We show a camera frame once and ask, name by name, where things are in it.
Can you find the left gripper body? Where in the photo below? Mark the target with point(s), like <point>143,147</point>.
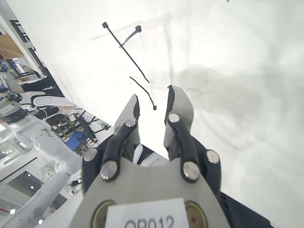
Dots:
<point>10,112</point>

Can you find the short black zip tie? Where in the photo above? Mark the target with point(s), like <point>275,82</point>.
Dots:
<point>154,107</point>

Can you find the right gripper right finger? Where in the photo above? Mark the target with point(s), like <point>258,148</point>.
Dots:
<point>181,105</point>

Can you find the curved black zip tie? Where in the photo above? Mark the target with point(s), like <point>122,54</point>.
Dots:
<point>138,28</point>

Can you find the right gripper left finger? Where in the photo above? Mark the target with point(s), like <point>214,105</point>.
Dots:
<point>128,129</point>

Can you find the clear plastic stand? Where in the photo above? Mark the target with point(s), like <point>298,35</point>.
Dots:
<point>158,48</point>

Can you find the long black zip tie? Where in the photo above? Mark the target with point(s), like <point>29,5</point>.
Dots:
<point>105,25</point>

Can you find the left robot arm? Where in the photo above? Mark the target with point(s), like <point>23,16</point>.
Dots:
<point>47,148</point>

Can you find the robot body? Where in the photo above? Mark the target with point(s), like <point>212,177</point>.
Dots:
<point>147,159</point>

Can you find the black metal rack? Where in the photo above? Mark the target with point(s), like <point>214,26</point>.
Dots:
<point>25,39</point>

